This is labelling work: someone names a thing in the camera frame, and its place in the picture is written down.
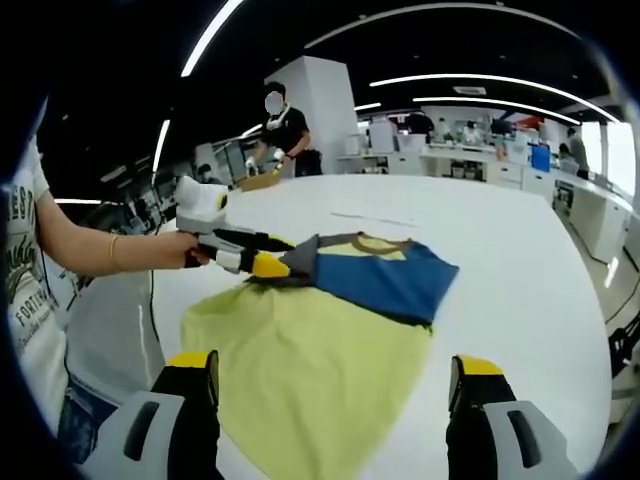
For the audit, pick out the black bag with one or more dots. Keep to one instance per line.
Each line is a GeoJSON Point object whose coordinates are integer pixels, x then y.
{"type": "Point", "coordinates": [308, 162]}

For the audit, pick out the yellow garment with blue sleeve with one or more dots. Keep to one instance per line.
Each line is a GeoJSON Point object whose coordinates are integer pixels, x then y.
{"type": "Point", "coordinates": [310, 360]}

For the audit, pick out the straight ceiling light strip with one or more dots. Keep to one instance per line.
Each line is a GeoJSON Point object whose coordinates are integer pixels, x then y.
{"type": "Point", "coordinates": [210, 35]}

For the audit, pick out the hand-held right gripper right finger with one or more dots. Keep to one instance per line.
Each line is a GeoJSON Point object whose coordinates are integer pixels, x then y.
{"type": "Point", "coordinates": [475, 420]}

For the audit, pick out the person's blue jeans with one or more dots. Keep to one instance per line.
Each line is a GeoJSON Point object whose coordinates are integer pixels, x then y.
{"type": "Point", "coordinates": [80, 425]}

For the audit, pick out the ceiling air vent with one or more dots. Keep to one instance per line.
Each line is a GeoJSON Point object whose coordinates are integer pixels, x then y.
{"type": "Point", "coordinates": [469, 90]}

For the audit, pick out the long curved ceiling light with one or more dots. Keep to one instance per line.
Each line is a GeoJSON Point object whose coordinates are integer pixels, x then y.
{"type": "Point", "coordinates": [475, 76]}

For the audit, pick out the blue plastic bin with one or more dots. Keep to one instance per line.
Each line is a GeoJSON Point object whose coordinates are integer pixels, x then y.
{"type": "Point", "coordinates": [541, 157]}

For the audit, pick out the person's left hand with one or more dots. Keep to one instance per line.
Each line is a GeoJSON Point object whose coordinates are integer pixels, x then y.
{"type": "Point", "coordinates": [172, 252]}

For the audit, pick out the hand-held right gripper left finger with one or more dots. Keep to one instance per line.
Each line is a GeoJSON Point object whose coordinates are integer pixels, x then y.
{"type": "Point", "coordinates": [195, 415]}

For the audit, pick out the brown cardboard box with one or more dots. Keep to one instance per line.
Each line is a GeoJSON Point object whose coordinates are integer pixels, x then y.
{"type": "Point", "coordinates": [260, 181]}

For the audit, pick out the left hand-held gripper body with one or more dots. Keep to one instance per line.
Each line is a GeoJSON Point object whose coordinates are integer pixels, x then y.
{"type": "Point", "coordinates": [200, 205]}

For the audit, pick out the short curved ceiling light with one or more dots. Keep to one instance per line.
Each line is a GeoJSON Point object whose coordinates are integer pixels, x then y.
{"type": "Point", "coordinates": [490, 101]}

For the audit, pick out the white counter with cabinets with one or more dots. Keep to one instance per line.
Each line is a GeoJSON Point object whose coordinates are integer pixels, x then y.
{"type": "Point", "coordinates": [500, 170]}

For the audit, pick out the person's white printed shirt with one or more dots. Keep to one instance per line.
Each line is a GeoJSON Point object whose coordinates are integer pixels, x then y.
{"type": "Point", "coordinates": [30, 300]}

